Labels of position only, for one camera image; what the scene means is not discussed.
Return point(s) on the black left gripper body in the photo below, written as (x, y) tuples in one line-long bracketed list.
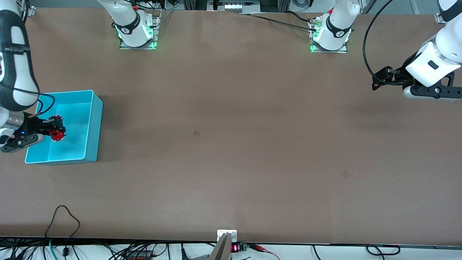
[(398, 75)]

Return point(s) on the white corner bracket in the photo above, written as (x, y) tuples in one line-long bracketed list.
[(30, 11)]

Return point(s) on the small red digit display module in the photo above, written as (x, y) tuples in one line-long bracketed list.
[(235, 248)]

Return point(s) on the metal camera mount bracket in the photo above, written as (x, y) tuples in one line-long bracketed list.
[(223, 249)]

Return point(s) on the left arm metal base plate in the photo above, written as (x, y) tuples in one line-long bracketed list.
[(314, 50)]

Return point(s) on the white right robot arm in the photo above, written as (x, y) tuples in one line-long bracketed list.
[(18, 54)]

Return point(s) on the turquoise blue plastic box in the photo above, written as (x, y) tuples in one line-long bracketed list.
[(77, 144)]

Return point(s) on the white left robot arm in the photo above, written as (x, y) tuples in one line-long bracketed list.
[(337, 21)]

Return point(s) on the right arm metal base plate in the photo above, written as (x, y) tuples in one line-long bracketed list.
[(157, 29)]

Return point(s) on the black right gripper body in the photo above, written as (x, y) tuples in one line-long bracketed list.
[(31, 126)]

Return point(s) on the red beetle toy car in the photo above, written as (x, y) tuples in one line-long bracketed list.
[(57, 136)]

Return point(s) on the black power strip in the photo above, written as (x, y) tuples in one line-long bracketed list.
[(139, 255)]

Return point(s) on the lit control unit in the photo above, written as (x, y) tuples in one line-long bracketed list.
[(234, 6)]

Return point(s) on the aluminium frame profile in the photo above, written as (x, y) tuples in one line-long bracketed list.
[(439, 18)]

